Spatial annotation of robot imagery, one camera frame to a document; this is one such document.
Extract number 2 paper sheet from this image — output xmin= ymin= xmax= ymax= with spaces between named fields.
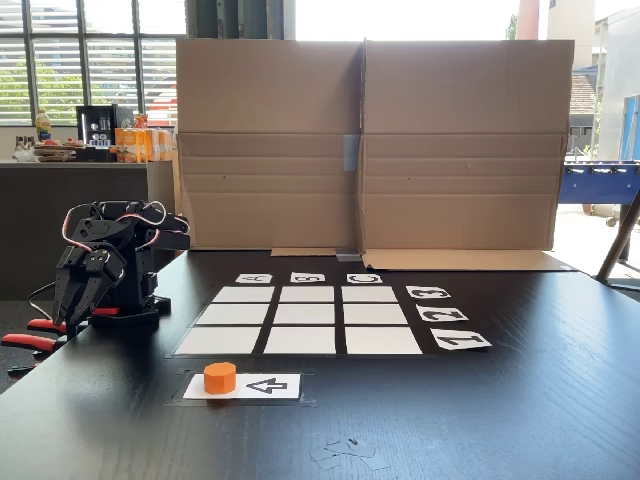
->
xmin=415 ymin=305 xmax=470 ymax=323

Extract blue foosball table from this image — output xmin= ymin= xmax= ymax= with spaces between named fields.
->
xmin=557 ymin=158 xmax=640 ymax=229

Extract food tray with plates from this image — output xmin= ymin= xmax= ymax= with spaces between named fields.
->
xmin=13 ymin=134 xmax=91 ymax=164

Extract white arrow paper sheet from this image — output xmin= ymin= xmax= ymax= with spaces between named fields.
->
xmin=182 ymin=372 xmax=302 ymax=401

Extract slanted metal table leg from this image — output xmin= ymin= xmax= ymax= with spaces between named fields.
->
xmin=594 ymin=192 xmax=640 ymax=291

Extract white nine-square grid sheet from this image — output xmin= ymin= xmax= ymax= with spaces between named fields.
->
xmin=167 ymin=282 xmax=436 ymax=359

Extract black mini fridge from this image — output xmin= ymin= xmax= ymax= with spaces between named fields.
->
xmin=75 ymin=104 xmax=135 ymax=150

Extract yellow bottle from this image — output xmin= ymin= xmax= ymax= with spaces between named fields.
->
xmin=34 ymin=108 xmax=53 ymax=142

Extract round orange token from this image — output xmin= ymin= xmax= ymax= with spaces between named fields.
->
xmin=203 ymin=361 xmax=237 ymax=396

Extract red black bar clamp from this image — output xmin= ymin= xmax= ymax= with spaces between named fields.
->
xmin=0 ymin=305 xmax=122 ymax=376

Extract red white servo wire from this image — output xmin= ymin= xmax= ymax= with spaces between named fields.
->
xmin=61 ymin=200 xmax=167 ymax=251

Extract number 1 paper sheet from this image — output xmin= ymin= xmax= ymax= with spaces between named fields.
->
xmin=429 ymin=328 xmax=493 ymax=352

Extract number 3 paper sheet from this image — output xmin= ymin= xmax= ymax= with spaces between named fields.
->
xmin=405 ymin=285 xmax=452 ymax=301

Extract dark counter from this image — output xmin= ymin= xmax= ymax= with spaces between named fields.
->
xmin=0 ymin=160 xmax=176 ymax=301

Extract clear tape scraps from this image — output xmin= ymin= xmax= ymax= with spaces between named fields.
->
xmin=308 ymin=437 xmax=391 ymax=472

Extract brown cardboard box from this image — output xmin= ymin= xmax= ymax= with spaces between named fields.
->
xmin=358 ymin=38 xmax=577 ymax=273
xmin=174 ymin=38 xmax=369 ymax=258

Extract orange drink cartons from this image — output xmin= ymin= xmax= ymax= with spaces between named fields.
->
xmin=114 ymin=127 xmax=175 ymax=164

